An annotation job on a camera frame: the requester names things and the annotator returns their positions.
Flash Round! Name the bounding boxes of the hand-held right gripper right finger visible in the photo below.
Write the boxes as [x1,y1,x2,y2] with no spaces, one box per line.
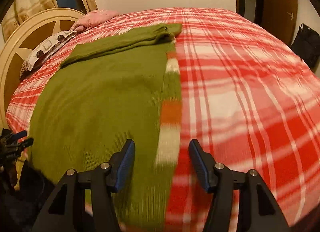
[188,139,292,232]

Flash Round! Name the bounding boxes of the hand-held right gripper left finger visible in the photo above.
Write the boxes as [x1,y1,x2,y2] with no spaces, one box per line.
[31,139,136,232]

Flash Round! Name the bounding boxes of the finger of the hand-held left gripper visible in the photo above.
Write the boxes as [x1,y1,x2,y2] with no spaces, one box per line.
[14,137,34,150]
[10,130,27,140]

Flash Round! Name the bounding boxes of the green knit sweater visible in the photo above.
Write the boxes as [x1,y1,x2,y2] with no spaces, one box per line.
[27,23,183,225]

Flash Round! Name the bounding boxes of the bed with red plaid sheet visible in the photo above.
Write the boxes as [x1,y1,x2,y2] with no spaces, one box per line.
[5,7,320,231]

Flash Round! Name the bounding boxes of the brown and white patterned pillow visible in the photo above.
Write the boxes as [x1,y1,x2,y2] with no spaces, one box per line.
[19,30,77,79]

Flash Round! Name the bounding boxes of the cream and brown wooden headboard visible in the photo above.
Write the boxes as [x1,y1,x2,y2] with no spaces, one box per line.
[0,8,86,129]

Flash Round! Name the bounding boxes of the pink floral pillow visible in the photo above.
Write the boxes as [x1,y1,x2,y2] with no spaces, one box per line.
[69,9,119,33]

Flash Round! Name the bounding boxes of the black backpack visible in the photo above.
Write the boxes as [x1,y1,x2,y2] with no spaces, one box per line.
[291,23,320,69]

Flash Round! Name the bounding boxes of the brown wooden door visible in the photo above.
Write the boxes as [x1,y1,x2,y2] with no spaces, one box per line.
[262,0,299,46]

